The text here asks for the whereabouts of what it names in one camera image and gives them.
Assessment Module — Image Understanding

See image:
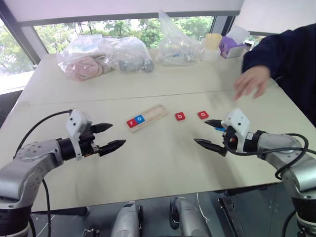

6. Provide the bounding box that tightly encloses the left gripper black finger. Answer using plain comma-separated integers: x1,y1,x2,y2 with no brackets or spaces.
98,139,127,157
89,122,114,134

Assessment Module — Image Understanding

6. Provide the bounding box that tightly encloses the tall clear plastic bag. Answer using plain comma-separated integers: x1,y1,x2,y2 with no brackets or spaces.
157,9,205,68

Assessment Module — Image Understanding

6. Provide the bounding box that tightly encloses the black metal bar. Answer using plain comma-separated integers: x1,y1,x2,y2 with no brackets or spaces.
217,197,245,237

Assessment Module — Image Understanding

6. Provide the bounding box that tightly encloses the purple tissue box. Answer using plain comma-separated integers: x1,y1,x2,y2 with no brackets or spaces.
226,24,250,59

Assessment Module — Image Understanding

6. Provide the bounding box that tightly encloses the dark window frame post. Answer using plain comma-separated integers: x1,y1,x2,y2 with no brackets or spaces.
0,0,41,69
212,16,236,43

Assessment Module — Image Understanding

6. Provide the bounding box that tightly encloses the clear bag with grey toy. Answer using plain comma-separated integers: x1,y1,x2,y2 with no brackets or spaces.
98,37,156,75

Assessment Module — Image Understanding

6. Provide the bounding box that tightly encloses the person's bare hand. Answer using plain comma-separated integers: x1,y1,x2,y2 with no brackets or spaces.
233,66,271,101

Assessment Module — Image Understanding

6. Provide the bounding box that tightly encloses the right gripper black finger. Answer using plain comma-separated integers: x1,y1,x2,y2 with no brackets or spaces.
193,138,228,157
204,119,224,130

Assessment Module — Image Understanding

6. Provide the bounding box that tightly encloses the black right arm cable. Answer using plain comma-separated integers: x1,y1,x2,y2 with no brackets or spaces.
226,133,316,181

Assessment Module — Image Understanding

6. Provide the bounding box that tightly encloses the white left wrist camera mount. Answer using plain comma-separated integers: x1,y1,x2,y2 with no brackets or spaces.
65,109,93,161

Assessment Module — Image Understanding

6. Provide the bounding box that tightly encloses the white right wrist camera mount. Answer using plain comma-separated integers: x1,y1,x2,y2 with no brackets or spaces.
220,107,251,153

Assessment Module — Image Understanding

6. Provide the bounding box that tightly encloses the purple plush toy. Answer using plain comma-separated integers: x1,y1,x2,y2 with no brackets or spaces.
218,36,247,59

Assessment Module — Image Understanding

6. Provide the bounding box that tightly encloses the grey rounded shape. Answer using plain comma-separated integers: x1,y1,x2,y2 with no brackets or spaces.
169,197,212,237
110,201,144,237

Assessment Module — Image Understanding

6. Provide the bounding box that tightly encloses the person's dark navy sleeve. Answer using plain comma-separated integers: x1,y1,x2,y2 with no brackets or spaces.
241,23,316,129

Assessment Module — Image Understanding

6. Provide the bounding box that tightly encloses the clear bag with pink plush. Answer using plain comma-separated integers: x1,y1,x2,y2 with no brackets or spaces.
56,34,117,83

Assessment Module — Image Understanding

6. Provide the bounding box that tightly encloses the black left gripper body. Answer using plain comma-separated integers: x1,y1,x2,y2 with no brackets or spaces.
79,125,101,158

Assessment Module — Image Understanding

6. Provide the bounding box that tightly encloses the yellow lidded white container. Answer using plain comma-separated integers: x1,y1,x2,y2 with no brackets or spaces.
202,33,223,62

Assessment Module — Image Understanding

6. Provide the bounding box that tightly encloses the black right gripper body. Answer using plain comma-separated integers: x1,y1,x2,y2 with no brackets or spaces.
221,125,239,156

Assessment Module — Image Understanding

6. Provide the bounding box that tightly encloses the black table frame bar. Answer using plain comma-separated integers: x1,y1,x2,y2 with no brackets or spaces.
31,206,91,218

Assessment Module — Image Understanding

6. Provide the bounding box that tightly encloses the wooden letter tray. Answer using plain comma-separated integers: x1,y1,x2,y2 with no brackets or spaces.
126,104,169,134

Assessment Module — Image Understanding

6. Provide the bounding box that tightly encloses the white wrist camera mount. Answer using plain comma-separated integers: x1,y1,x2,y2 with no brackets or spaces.
65,109,93,161
220,107,251,153

